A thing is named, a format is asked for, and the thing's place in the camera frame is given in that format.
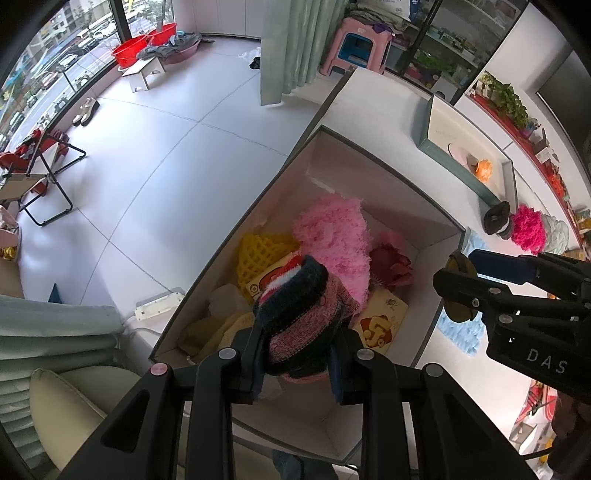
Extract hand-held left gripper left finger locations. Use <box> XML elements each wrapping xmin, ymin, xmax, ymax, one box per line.
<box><xmin>60</xmin><ymin>320</ymin><xmax>273</xmax><ymax>480</ymax></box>

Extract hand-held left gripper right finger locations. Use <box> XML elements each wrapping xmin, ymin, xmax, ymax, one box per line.
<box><xmin>328</xmin><ymin>330</ymin><xmax>539</xmax><ymax>480</ymax></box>

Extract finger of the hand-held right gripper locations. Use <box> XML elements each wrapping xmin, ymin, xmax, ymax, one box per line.
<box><xmin>434</xmin><ymin>269</ymin><xmax>591</xmax><ymax>326</ymax></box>
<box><xmin>468</xmin><ymin>249</ymin><xmax>591</xmax><ymax>296</ymax></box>

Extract pink and mustard knit hat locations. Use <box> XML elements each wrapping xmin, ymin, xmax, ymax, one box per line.
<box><xmin>178</xmin><ymin>313</ymin><xmax>256</xmax><ymax>365</ymax></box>

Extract black and pink knit hat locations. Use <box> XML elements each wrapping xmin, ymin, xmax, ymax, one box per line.
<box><xmin>253</xmin><ymin>255</ymin><xmax>361</xmax><ymax>384</ymax></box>

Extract printed tissue pack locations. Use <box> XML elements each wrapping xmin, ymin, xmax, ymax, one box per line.
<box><xmin>355</xmin><ymin>288</ymin><xmax>409</xmax><ymax>350</ymax></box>
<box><xmin>248</xmin><ymin>261</ymin><xmax>305</xmax><ymax>303</ymax></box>

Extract white foam net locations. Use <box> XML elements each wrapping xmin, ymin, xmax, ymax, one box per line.
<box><xmin>207</xmin><ymin>284</ymin><xmax>256</xmax><ymax>320</ymax></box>

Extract dark red fabric flower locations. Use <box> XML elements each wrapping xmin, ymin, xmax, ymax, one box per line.
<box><xmin>368</xmin><ymin>244</ymin><xmax>413</xmax><ymax>291</ymax></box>

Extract yellow foam net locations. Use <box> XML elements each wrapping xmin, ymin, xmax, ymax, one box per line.
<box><xmin>238</xmin><ymin>232</ymin><xmax>301</xmax><ymax>289</ymax></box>

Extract deep grey cardboard box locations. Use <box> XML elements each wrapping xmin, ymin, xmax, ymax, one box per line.
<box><xmin>148</xmin><ymin>124</ymin><xmax>465</xmax><ymax>467</ymax></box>

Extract light pink fluffy ball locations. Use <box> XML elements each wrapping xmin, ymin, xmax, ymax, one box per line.
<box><xmin>292</xmin><ymin>194</ymin><xmax>375</xmax><ymax>305</ymax></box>

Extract light blue chenille mat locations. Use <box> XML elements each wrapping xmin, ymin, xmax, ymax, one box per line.
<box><xmin>436</xmin><ymin>228</ymin><xmax>488</xmax><ymax>356</ymax></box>

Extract purple striped knit hat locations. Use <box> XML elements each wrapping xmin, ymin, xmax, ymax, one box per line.
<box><xmin>482</xmin><ymin>202</ymin><xmax>515</xmax><ymax>240</ymax></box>

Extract magenta fluffy ball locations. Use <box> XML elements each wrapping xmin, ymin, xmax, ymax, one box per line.
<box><xmin>510</xmin><ymin>204</ymin><xmax>548</xmax><ymax>254</ymax></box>

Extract pale green bath loofah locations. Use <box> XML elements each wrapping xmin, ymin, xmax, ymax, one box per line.
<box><xmin>540</xmin><ymin>215</ymin><xmax>581</xmax><ymax>254</ymax></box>

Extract person's dark trousers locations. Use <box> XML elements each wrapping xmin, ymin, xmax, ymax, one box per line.
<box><xmin>272</xmin><ymin>450</ymin><xmax>340</xmax><ymax>480</ymax></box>

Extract red shelf cloth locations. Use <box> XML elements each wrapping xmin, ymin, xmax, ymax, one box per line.
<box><xmin>468</xmin><ymin>90</ymin><xmax>583</xmax><ymax>227</ymax></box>

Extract white power strip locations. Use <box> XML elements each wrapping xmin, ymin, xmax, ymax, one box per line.
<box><xmin>134</xmin><ymin>286</ymin><xmax>186</xmax><ymax>322</ymax></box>

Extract round pale pink pad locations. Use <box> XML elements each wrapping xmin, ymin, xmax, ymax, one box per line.
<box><xmin>448</xmin><ymin>143</ymin><xmax>478</xmax><ymax>169</ymax></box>

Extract shallow grey tray box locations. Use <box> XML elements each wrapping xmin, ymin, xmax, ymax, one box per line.
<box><xmin>419</xmin><ymin>95</ymin><xmax>517</xmax><ymax>210</ymax></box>

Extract green potted plant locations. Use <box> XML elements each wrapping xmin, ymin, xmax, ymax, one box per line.
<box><xmin>480</xmin><ymin>71</ymin><xmax>529</xmax><ymax>130</ymax></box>

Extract small grey stool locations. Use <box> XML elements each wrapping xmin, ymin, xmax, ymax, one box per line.
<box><xmin>431</xmin><ymin>76</ymin><xmax>455</xmax><ymax>100</ymax></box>

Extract pale green curtain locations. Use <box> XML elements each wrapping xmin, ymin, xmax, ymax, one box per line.
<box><xmin>0</xmin><ymin>294</ymin><xmax>126</xmax><ymax>407</ymax></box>
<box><xmin>260</xmin><ymin>0</ymin><xmax>349</xmax><ymax>108</ymax></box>

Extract glass display cabinet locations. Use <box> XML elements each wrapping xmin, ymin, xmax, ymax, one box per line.
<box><xmin>383</xmin><ymin>0</ymin><xmax>532</xmax><ymax>100</ymax></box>

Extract pink plastic stool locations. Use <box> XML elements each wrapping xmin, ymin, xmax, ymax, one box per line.
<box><xmin>320</xmin><ymin>17</ymin><xmax>393</xmax><ymax>77</ymax></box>

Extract small white stool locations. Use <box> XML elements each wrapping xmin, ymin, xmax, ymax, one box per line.
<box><xmin>121</xmin><ymin>58</ymin><xmax>167</xmax><ymax>92</ymax></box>

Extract red folding chair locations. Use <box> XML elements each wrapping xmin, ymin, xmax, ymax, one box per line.
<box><xmin>0</xmin><ymin>129</ymin><xmax>87</xmax><ymax>227</ymax></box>

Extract mauve basin with clothes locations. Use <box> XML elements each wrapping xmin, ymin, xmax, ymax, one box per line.
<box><xmin>159</xmin><ymin>32</ymin><xmax>202</xmax><ymax>64</ymax></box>

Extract red plastic basin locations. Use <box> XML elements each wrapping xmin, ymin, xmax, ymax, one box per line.
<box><xmin>147</xmin><ymin>22</ymin><xmax>178</xmax><ymax>46</ymax></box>
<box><xmin>112</xmin><ymin>37</ymin><xmax>148</xmax><ymax>68</ymax></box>

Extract black wall screen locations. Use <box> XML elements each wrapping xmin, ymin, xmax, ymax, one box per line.
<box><xmin>536</xmin><ymin>51</ymin><xmax>591</xmax><ymax>153</ymax></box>

